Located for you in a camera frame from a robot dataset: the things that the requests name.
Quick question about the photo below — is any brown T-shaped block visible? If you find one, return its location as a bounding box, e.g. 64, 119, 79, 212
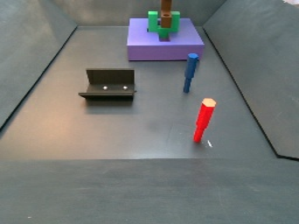
160, 0, 172, 28

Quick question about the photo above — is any purple board block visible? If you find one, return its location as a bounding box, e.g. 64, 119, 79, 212
127, 18, 204, 61

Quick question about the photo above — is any red hexagonal peg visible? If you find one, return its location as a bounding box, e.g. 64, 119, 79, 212
193, 98, 216, 143

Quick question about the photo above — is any blue hexagonal peg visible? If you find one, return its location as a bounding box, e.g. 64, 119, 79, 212
183, 53, 199, 93

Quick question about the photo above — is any green U-shaped block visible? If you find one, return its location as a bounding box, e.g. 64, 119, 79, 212
147, 11, 180, 39

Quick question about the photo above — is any black angle bracket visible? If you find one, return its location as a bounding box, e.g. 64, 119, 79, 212
79, 68, 136, 99

